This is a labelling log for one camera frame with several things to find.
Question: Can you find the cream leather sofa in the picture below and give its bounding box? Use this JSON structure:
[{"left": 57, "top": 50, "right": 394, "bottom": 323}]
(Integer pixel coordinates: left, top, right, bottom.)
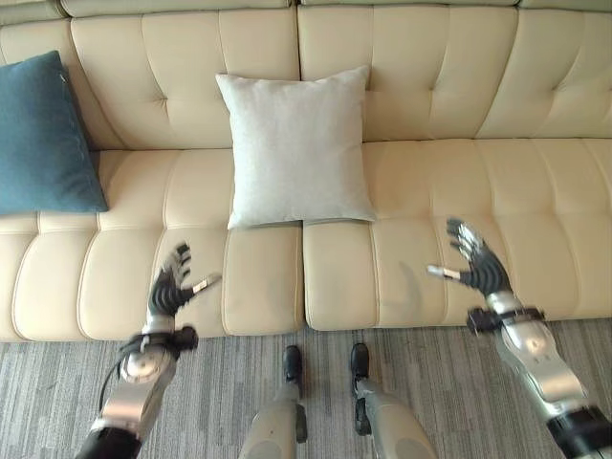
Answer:
[{"left": 0, "top": 0, "right": 612, "bottom": 343}]

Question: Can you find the silver robot right leg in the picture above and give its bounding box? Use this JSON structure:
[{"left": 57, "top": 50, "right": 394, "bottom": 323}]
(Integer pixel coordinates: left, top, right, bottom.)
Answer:
[{"left": 349, "top": 342, "right": 439, "bottom": 459}]

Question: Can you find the teal blue square cushion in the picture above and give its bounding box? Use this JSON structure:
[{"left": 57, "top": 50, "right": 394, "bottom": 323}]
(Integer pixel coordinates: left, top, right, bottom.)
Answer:
[{"left": 0, "top": 51, "right": 110, "bottom": 217}]

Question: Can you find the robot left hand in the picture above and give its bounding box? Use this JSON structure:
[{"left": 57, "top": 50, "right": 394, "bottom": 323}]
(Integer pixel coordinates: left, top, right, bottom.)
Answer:
[{"left": 145, "top": 242, "right": 224, "bottom": 321}]

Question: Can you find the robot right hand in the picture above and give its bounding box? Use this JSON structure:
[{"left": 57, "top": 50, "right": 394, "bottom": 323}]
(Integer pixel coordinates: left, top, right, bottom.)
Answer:
[{"left": 426, "top": 217, "right": 514, "bottom": 300}]

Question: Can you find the silver robot leg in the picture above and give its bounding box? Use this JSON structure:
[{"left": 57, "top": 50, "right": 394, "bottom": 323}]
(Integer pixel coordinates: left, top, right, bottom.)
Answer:
[
  {"left": 349, "top": 342, "right": 439, "bottom": 459},
  {"left": 237, "top": 345, "right": 309, "bottom": 459}
]

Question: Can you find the silver robot left leg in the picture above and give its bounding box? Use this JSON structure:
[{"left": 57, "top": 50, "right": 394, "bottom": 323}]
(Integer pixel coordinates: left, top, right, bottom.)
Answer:
[{"left": 237, "top": 345, "right": 309, "bottom": 459}]

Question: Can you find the light grey square cushion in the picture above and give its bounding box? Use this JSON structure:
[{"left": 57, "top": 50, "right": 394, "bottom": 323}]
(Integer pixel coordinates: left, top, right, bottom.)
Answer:
[{"left": 214, "top": 65, "right": 378, "bottom": 230}]

